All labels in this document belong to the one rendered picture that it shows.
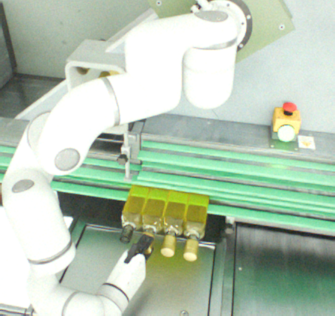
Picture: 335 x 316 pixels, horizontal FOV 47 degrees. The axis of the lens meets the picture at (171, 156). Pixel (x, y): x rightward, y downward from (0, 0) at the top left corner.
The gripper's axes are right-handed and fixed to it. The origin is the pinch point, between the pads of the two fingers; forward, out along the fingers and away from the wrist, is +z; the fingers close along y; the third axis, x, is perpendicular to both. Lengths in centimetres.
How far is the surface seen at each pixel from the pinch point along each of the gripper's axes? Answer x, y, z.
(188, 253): -11.0, 1.2, 1.9
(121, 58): 24, 34, 32
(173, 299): -9.8, -12.5, -3.5
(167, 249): -5.9, 1.7, 0.5
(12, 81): 115, -14, 73
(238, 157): -14.2, 13.7, 29.3
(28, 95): 98, -14, 65
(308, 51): -24, 39, 48
